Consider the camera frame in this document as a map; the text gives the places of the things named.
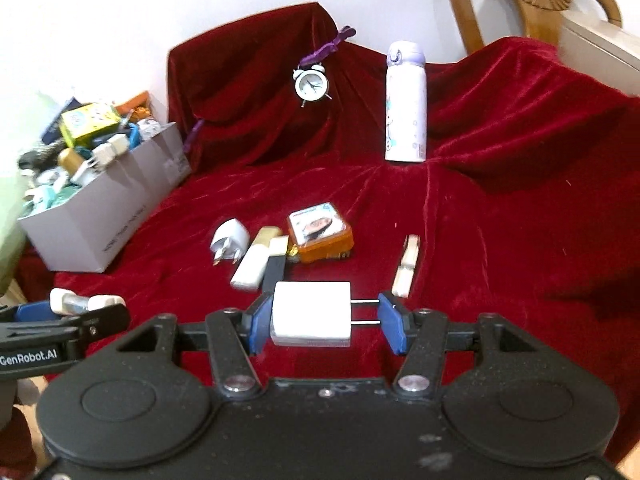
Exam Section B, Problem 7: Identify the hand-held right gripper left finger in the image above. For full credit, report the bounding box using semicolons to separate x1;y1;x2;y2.
116;294;275;398

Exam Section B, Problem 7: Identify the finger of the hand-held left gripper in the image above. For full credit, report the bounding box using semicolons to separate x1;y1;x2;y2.
0;301;55;325
0;305;132;348

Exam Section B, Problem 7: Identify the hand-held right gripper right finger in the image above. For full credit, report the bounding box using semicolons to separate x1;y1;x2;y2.
377;292;540;401

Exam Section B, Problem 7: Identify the white and silver small item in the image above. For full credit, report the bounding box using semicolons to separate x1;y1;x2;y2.
50;287;127;317

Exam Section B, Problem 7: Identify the white cube charger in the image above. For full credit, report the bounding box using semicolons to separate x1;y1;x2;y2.
270;281;379;348

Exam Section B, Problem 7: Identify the white plug adapter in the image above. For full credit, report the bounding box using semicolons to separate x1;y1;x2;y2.
209;218;250;267

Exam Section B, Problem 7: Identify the orange tin box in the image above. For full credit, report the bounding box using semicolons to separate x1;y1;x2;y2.
286;202;354;264

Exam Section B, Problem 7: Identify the grey cardboard box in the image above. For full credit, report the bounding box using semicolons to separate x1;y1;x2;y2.
17;122;192;273

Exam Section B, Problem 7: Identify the wooden clothespin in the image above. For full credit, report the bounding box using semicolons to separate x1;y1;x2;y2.
391;234;422;298

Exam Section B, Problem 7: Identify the black printed lighter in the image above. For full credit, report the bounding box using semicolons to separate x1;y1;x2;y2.
262;236;290;295

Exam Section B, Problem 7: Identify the red velvet cloth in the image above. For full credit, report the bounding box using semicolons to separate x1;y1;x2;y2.
0;2;640;467

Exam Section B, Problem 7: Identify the pile of assorted small items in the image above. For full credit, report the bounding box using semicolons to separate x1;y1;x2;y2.
17;91;163;220

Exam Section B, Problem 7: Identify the yellow green printed box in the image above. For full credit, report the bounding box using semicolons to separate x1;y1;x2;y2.
60;102;121;145

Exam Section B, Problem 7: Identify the purple ribbon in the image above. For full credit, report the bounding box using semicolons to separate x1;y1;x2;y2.
297;25;357;68
182;119;206;157

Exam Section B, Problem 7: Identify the white printed thermos bottle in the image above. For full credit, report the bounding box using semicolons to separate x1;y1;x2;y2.
384;40;427;163

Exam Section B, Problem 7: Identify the white twin-bell alarm clock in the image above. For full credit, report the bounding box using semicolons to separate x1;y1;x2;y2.
292;62;333;109

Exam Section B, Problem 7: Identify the white board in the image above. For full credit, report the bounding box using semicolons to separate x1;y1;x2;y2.
557;12;640;98

